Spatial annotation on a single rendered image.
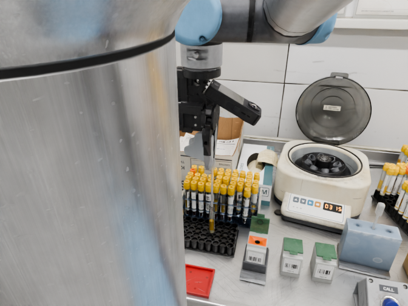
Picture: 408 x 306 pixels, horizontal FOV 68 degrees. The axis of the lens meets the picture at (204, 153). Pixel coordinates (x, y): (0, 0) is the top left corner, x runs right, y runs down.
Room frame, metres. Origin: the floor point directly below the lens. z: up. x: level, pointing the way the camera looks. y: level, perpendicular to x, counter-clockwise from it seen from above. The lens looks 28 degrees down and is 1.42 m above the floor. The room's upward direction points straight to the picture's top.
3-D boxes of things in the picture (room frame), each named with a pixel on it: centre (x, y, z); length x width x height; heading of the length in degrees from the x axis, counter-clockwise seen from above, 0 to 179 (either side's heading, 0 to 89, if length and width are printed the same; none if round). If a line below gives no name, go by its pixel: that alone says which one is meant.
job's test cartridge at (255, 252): (0.47, -0.11, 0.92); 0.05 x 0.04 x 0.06; 165
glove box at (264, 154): (0.81, -0.17, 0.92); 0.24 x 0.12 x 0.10; 167
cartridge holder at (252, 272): (0.47, -0.11, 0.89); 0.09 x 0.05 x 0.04; 165
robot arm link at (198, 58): (0.56, 0.01, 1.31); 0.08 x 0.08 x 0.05
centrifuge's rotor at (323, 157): (0.74, -0.34, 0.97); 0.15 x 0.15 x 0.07
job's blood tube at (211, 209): (0.55, -0.02, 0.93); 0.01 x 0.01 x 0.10
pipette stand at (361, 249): (0.48, -0.35, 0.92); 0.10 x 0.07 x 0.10; 72
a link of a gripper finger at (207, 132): (0.53, -0.01, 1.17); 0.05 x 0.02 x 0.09; 167
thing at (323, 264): (0.45, -0.25, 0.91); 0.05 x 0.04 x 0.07; 167
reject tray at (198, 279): (0.43, 0.02, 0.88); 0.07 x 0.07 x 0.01; 77
